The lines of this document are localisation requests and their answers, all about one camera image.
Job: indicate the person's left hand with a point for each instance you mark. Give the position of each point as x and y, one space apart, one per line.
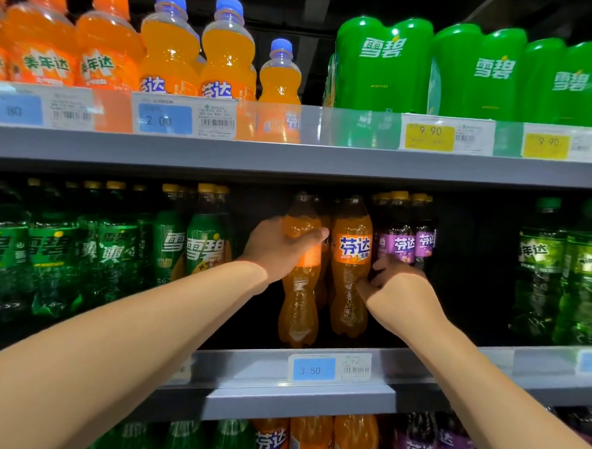
281 250

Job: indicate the person's right hand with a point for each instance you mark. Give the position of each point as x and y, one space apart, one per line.
405 303

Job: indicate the purple label bottle yellow cap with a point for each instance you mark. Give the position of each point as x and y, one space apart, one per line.
381 235
425 241
402 243

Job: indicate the orange soda bottle dark cap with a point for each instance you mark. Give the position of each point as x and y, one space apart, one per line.
298 309
351 248

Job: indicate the yellow cap Sprite tea bottles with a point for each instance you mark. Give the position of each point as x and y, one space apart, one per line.
206 248

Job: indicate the grey store shelving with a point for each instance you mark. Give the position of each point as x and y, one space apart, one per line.
279 158

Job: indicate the row of purple label bottles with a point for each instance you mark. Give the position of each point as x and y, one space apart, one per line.
419 447

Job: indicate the row of green-capped lime bottles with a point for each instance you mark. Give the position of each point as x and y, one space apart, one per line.
556 265

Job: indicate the small orange bottle blue cap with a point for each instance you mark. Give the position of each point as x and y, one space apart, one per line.
280 84

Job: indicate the orange soda bottle blue cap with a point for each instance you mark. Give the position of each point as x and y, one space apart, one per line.
171 58
229 64

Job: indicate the green Sprite multipacks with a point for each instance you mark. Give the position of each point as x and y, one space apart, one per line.
475 88
567 96
379 75

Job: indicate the row of green soda bottles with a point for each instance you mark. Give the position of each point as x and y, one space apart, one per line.
187 441

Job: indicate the row of dark green bottles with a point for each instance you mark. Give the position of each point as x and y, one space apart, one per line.
53 252

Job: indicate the person's left forearm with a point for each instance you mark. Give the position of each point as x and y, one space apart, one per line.
107 370

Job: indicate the person's right forearm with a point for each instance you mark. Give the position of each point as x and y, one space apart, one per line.
503 404

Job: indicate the row of shelf price tags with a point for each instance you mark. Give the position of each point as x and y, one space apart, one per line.
164 117
312 368

